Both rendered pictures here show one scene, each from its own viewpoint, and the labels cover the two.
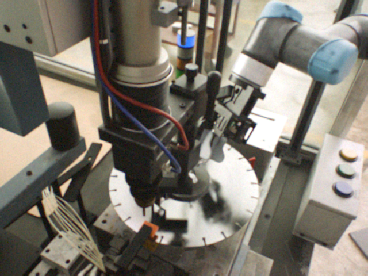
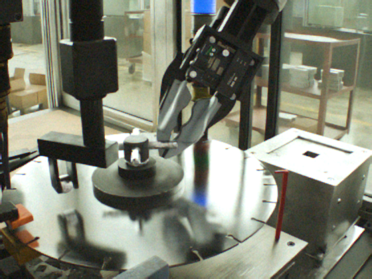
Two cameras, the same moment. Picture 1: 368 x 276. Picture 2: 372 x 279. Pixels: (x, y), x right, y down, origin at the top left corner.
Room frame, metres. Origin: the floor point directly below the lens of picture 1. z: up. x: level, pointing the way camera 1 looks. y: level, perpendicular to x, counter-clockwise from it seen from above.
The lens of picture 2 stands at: (0.12, -0.21, 1.17)
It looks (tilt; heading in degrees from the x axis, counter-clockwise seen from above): 21 degrees down; 22
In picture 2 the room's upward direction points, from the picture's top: straight up
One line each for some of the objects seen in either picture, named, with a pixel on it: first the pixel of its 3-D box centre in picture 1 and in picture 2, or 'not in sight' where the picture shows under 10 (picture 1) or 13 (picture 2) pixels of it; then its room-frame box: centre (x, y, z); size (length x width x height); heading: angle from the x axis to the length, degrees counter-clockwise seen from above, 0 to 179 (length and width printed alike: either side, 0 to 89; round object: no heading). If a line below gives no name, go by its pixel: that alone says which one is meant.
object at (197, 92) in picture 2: not in sight; (202, 92); (0.79, 0.02, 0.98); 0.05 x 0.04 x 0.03; 67
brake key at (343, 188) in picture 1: (342, 190); not in sight; (0.55, -0.39, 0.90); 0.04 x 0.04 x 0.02
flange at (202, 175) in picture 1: (184, 176); (137, 171); (0.49, 0.00, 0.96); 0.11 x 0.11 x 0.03
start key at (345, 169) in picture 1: (345, 171); not in sight; (0.61, -0.42, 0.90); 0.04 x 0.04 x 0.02
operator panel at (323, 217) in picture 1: (329, 188); not in sight; (0.62, -0.40, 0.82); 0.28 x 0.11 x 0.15; 157
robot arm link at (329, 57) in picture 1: (322, 52); not in sight; (0.56, -0.23, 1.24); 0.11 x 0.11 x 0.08; 46
